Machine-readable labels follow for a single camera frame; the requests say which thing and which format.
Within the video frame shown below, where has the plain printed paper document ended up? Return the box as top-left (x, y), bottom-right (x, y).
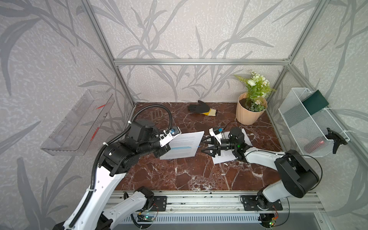
top-left (212, 128), bottom-right (252, 164)

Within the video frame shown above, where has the document with blue highlight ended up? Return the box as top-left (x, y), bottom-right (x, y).
top-left (159, 131), bottom-right (205, 160)

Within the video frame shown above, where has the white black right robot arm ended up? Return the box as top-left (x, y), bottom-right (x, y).
top-left (201, 127), bottom-right (322, 206)

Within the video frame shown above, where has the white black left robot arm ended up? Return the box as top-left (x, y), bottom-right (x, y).
top-left (54, 120), bottom-right (181, 230)

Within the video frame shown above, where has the black yellow work glove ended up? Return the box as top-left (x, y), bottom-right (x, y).
top-left (188, 100), bottom-right (217, 117)

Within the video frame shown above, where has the terracotta pot with plant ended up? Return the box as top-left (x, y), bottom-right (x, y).
top-left (235, 70), bottom-right (275, 126)

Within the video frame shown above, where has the red object in basket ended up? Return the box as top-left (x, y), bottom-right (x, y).
top-left (303, 137), bottom-right (328, 154)

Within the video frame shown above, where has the left circuit board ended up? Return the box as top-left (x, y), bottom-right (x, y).
top-left (137, 214), bottom-right (155, 222)

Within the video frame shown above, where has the circuit board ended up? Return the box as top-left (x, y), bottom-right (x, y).
top-left (259, 213), bottom-right (278, 229)
top-left (137, 214), bottom-right (155, 222)

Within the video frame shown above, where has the right circuit board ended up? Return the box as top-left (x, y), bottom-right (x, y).
top-left (259, 213), bottom-right (278, 229)

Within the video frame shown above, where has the black clamp on basket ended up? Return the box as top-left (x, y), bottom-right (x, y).
top-left (325, 127), bottom-right (348, 154)

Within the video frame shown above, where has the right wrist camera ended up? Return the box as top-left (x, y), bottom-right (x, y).
top-left (209, 127), bottom-right (223, 144)

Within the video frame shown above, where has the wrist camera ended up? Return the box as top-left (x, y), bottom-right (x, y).
top-left (160, 126), bottom-right (182, 147)
top-left (209, 127), bottom-right (223, 144)

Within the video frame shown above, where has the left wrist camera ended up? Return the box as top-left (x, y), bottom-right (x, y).
top-left (160, 126), bottom-right (182, 147)

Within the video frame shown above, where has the left black corrugated cable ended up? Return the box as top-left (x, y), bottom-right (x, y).
top-left (67, 104), bottom-right (173, 229)

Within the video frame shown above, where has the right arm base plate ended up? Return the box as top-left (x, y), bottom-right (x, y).
top-left (240, 195), bottom-right (283, 211)

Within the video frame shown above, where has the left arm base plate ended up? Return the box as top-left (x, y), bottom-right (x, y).
top-left (143, 196), bottom-right (167, 212)

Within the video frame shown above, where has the clear acrylic wall shelf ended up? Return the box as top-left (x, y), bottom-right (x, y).
top-left (40, 90), bottom-right (115, 156)

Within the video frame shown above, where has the white wire mesh basket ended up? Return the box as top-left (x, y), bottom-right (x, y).
top-left (278, 88), bottom-right (350, 157)

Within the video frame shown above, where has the right thin black cable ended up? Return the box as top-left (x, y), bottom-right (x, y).
top-left (224, 120), bottom-right (324, 192)

